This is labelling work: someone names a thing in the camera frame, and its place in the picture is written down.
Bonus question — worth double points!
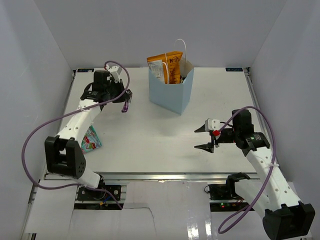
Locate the purple candy bar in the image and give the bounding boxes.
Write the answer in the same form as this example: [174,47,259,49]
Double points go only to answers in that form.
[121,97,131,113]

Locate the light blue paper bag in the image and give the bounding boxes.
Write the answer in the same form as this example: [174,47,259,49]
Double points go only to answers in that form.
[148,45,194,115]

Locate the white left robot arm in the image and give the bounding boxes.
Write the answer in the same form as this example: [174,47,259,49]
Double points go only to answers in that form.
[44,66,132,200]

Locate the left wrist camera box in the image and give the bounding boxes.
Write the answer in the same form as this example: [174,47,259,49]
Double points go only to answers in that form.
[104,64,122,83]

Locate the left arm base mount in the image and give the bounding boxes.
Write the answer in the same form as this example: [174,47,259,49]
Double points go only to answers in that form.
[76,184,123,205]

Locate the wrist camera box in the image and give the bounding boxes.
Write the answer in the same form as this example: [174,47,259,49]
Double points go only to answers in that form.
[204,118,221,137]
[104,64,122,83]

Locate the teal red snack pouch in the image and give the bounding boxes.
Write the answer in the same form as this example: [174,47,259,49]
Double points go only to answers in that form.
[81,125,102,154]

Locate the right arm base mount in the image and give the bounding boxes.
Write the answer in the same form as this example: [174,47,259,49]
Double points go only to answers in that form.
[203,184,248,213]

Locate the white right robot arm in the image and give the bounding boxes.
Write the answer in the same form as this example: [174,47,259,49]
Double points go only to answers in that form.
[196,106,316,240]

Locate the orange kettle chips bag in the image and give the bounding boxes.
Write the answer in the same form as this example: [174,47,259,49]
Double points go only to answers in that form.
[146,51,183,84]

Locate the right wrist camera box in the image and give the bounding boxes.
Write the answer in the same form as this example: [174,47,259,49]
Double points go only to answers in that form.
[204,118,221,137]

